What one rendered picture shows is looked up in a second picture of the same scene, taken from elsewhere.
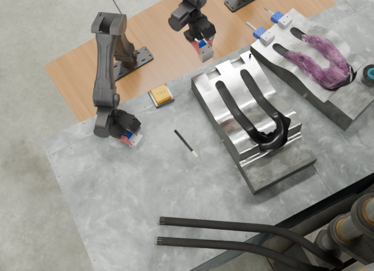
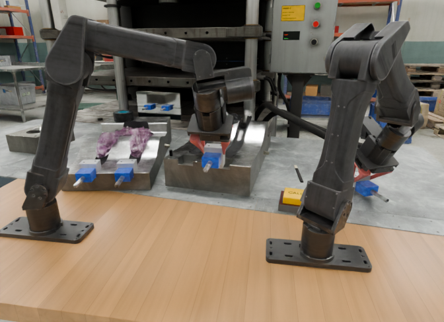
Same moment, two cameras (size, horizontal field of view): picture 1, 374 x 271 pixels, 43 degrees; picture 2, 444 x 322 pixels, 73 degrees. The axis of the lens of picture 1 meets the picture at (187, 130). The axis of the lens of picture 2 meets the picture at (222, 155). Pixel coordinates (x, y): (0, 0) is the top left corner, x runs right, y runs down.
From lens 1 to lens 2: 2.06 m
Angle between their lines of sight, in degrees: 88
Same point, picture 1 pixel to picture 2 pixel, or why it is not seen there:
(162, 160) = not seen: hidden behind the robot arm
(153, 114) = not seen: hidden behind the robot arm
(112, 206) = (407, 174)
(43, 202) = not seen: outside the picture
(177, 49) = (219, 233)
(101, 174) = (416, 190)
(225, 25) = (127, 221)
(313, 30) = (86, 155)
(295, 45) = (119, 155)
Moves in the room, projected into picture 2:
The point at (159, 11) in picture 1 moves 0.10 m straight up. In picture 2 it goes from (177, 301) to (174, 252)
